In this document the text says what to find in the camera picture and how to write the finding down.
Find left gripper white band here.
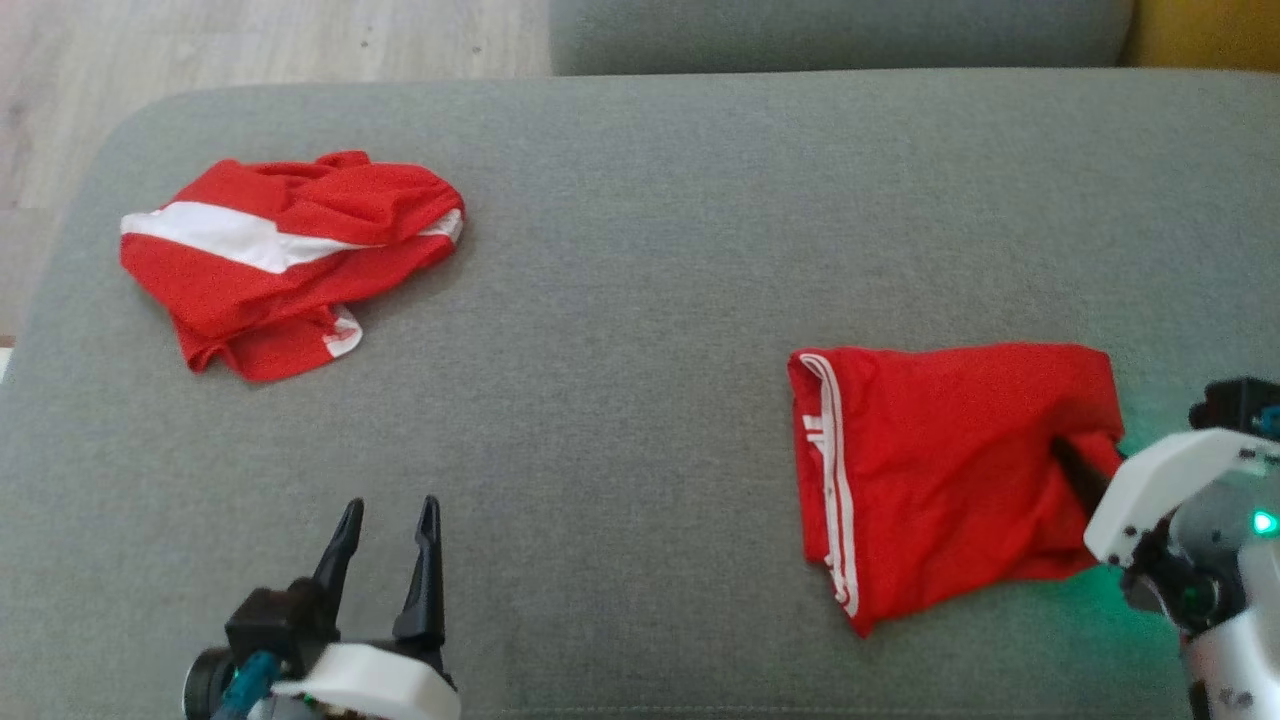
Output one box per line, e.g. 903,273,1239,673
272,496,461,720

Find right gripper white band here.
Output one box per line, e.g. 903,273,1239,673
1053,428,1280,631

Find red jersey white sleeves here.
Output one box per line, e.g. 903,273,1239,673
787,342,1128,638

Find red shorts white stripe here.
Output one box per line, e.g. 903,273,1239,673
120,150,466,384

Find large grey sofa seat cushion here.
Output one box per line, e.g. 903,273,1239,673
0,68,1280,720

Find yellow furniture panel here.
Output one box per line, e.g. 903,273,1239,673
1122,0,1280,73

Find grey sofa back cushion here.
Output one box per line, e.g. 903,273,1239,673
548,0,1136,78

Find black cable teal plug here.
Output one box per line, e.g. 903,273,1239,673
208,650,283,720

